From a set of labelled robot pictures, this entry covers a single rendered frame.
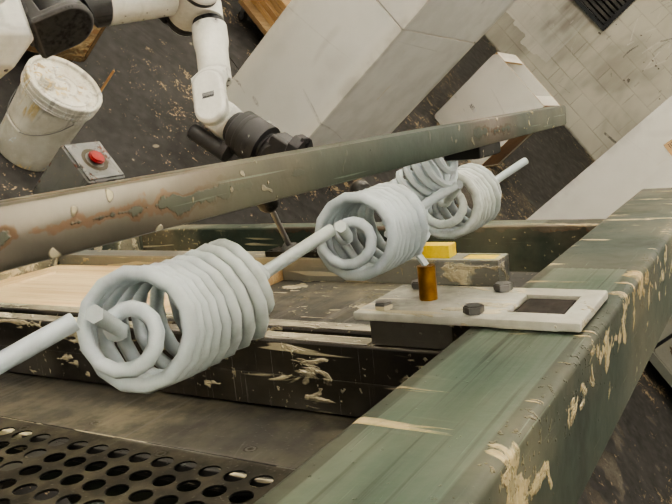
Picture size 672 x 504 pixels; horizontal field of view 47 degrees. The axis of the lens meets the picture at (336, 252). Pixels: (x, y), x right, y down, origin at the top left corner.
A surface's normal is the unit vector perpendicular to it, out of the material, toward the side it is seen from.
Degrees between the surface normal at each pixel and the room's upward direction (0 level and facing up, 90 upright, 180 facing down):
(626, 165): 90
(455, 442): 51
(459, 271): 90
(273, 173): 39
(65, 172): 90
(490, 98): 90
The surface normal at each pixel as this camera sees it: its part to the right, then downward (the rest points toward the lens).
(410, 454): -0.10, -0.98
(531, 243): -0.50, 0.20
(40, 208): 0.86, 0.00
